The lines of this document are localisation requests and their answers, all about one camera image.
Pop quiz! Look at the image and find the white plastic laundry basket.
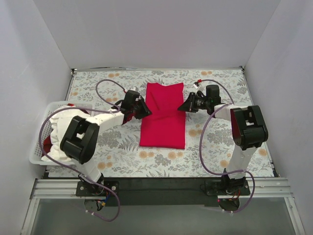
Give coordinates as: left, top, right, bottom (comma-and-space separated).
29, 101, 95, 165

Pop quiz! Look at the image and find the floral patterned table mat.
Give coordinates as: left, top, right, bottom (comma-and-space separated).
47, 69, 275, 178

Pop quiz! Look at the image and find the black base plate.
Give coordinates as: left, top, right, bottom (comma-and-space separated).
76, 177, 252, 207

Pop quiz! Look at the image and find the dark red t shirt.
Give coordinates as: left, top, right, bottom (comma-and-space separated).
42, 103, 90, 157

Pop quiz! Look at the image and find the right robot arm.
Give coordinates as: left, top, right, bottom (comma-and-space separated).
178, 85, 268, 195

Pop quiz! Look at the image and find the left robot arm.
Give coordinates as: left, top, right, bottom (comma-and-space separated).
60, 90, 152, 196

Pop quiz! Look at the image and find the purple cable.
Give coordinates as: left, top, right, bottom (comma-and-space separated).
39, 79, 134, 222
200, 79, 256, 214

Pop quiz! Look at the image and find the aluminium frame rail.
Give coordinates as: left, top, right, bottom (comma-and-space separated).
22, 177, 305, 235

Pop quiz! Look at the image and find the white t shirt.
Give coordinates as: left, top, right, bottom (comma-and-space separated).
40, 105, 95, 162

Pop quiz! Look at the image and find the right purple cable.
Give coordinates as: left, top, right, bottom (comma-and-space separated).
200, 79, 256, 214

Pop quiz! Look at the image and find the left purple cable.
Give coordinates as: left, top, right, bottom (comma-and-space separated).
39, 79, 134, 222

